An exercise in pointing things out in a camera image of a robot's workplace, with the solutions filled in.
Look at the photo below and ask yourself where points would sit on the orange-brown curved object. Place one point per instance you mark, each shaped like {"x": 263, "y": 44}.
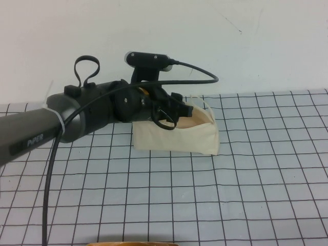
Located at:
{"x": 133, "y": 244}

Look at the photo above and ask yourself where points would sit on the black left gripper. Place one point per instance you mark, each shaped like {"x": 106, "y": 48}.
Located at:
{"x": 156, "y": 98}

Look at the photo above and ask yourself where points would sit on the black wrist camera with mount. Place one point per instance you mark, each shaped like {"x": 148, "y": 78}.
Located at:
{"x": 147, "y": 60}

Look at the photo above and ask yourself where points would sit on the black left Piper robot arm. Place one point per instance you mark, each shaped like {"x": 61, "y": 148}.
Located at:
{"x": 77, "y": 115}

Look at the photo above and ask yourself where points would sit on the cream canvas pencil case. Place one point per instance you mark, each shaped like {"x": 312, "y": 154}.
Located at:
{"x": 179, "y": 141}

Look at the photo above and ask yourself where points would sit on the blue grid tablecloth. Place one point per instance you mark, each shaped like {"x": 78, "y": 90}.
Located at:
{"x": 179, "y": 205}

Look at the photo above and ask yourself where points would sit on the white zip tie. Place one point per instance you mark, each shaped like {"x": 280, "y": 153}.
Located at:
{"x": 59, "y": 123}

